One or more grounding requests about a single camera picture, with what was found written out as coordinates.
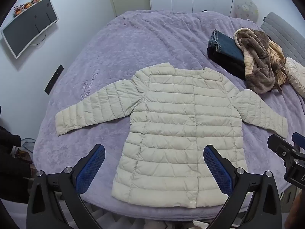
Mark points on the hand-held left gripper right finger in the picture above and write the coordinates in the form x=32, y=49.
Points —
x=218, y=169

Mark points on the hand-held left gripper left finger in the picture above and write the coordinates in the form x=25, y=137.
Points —
x=91, y=169

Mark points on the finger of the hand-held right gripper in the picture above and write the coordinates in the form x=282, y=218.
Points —
x=299, y=138
x=277, y=144

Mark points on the beige puffer jacket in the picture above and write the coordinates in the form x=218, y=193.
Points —
x=166, y=124

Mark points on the white plastic bag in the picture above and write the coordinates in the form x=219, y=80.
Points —
x=200, y=224

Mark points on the cream quilted pillow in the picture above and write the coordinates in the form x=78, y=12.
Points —
x=296, y=76

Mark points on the mesh basket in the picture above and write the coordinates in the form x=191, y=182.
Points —
x=28, y=143

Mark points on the brown patterned bag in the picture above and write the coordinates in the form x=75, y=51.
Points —
x=23, y=156

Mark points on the dark cloth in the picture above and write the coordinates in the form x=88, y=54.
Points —
x=12, y=171

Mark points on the brown striped fleece garment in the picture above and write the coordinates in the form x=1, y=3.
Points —
x=259, y=59

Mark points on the folded blue jeans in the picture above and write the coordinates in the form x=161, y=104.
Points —
x=224, y=50

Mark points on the grey padded headboard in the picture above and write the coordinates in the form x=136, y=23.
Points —
x=283, y=31

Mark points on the purple embossed blanket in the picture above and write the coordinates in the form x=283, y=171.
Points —
x=107, y=52

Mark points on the round white plush cushion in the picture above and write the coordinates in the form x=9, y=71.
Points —
x=245, y=7

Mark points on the black wall strip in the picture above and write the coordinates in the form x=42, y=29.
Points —
x=54, y=79

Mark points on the white framed wall screen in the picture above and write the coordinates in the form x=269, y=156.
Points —
x=28, y=26

